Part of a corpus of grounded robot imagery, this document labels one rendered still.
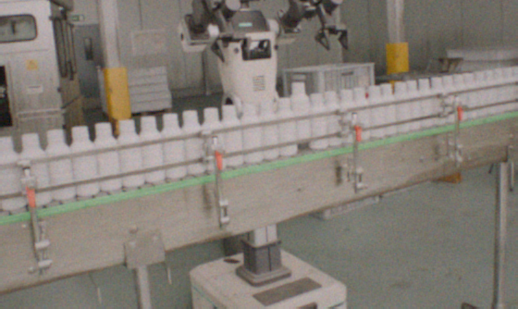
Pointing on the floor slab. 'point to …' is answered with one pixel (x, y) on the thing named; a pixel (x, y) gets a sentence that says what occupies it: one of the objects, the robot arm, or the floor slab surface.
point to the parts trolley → (417, 74)
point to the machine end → (39, 63)
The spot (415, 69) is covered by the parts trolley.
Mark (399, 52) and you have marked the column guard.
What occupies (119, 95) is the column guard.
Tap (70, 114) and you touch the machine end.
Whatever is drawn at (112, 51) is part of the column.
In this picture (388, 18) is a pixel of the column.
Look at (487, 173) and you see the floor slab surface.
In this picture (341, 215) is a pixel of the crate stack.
